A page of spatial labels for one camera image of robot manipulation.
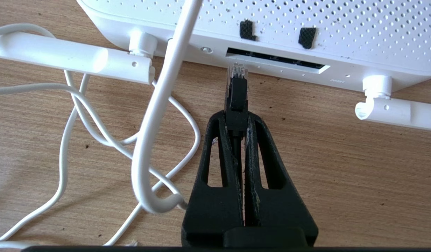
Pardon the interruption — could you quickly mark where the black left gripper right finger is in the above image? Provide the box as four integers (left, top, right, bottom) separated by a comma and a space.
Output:
243, 112, 319, 246

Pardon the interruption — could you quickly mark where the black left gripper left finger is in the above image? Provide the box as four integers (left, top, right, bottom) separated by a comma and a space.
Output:
182, 110, 245, 247

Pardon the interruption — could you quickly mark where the white adapter cable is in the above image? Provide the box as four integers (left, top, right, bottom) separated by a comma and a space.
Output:
0, 0, 204, 252

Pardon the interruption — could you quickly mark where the black ethernet cable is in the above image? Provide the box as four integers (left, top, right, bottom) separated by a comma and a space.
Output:
224, 62, 250, 186

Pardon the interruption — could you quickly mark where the white router with antennas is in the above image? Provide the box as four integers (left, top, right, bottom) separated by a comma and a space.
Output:
0, 0, 431, 132

